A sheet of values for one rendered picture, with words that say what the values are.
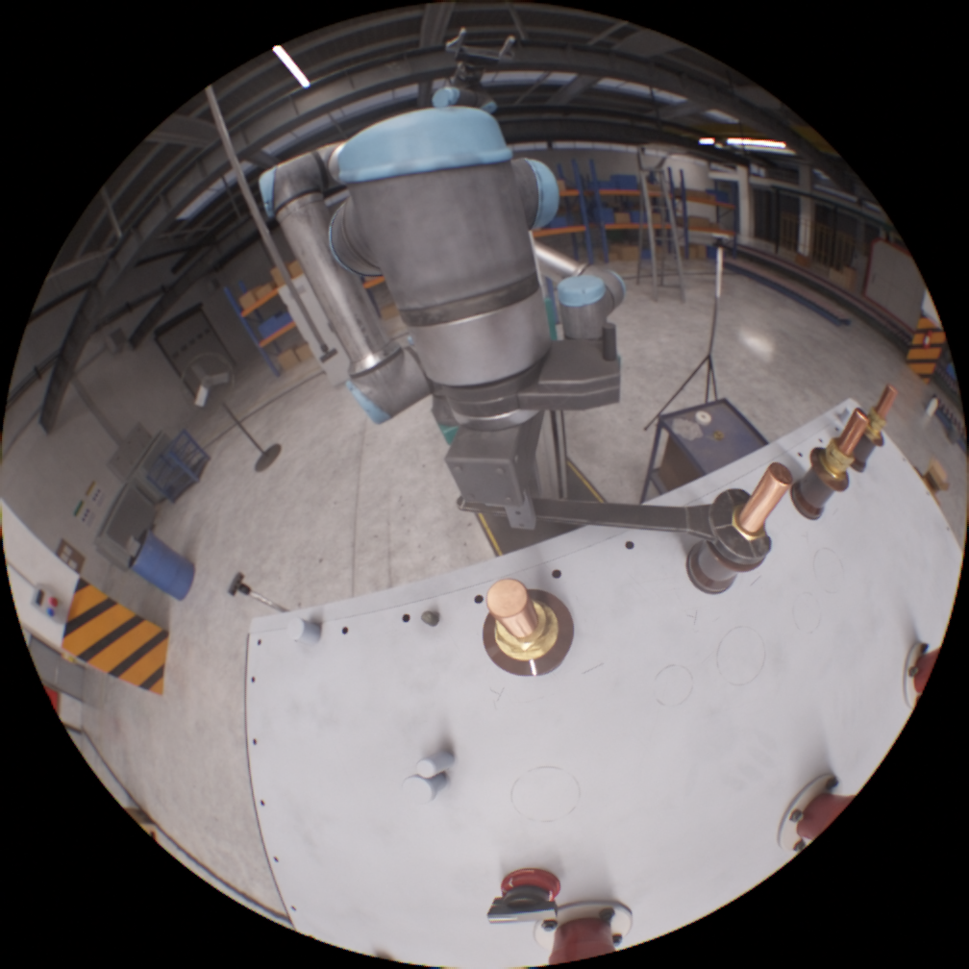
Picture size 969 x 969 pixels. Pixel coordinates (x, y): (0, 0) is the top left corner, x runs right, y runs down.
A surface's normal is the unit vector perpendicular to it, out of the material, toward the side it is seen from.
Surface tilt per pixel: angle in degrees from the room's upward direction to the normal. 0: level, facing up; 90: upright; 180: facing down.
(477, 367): 90
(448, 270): 90
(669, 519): 0
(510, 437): 0
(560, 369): 0
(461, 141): 87
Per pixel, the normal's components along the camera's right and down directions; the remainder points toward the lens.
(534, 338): 0.70, 0.44
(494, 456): -0.25, -0.62
